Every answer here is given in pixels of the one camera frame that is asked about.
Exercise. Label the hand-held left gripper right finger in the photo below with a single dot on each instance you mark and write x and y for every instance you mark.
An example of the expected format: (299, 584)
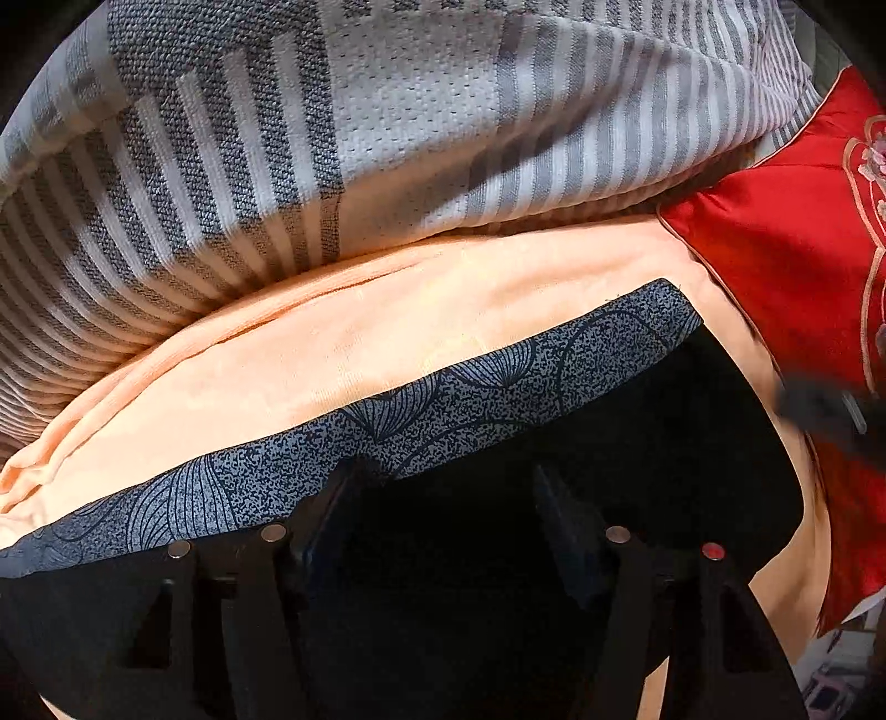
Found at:
(559, 504)

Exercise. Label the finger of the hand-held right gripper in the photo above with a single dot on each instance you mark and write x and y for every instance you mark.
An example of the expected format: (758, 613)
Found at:
(820, 408)

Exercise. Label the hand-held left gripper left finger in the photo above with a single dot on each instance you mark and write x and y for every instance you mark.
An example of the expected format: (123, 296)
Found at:
(338, 500)

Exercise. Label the black pants with patterned waistband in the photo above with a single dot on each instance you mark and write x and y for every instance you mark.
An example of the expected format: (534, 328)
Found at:
(484, 443)

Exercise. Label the red embroidered pillow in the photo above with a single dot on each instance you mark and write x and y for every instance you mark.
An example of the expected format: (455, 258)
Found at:
(782, 277)

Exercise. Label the peach bed sheet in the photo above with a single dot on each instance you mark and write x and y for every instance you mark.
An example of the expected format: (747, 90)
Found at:
(291, 346)

